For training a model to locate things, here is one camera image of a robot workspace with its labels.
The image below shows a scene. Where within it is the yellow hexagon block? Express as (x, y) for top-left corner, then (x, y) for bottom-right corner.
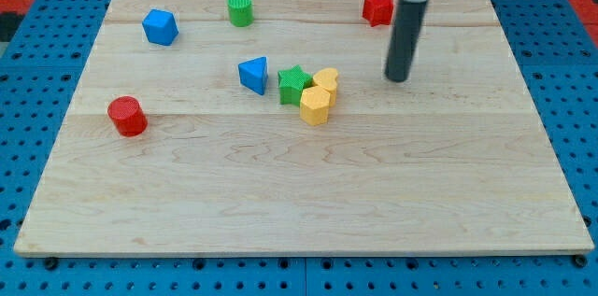
(300, 86), (331, 126)

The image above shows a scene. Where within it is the red cylinder block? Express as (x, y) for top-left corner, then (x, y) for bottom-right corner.
(107, 95), (148, 137)

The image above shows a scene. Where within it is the green cylinder block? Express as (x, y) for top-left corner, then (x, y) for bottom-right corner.
(227, 0), (254, 27)

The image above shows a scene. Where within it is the blue triangle block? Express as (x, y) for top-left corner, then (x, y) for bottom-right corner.
(237, 56), (268, 95)

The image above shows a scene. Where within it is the green star block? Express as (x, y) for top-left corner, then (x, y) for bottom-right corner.
(278, 65), (312, 106)

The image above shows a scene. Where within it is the yellow heart block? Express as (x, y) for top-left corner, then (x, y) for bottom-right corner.
(312, 67), (339, 107)

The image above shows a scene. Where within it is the red star block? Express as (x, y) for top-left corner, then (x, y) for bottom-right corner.
(362, 0), (394, 27)

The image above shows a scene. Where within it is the wooden board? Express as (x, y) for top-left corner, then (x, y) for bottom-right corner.
(14, 0), (594, 258)

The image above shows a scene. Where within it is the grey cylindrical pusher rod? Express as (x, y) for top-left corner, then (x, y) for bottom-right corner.
(384, 0), (428, 83)

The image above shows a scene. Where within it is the blue cube block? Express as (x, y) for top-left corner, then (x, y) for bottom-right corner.
(142, 9), (178, 46)

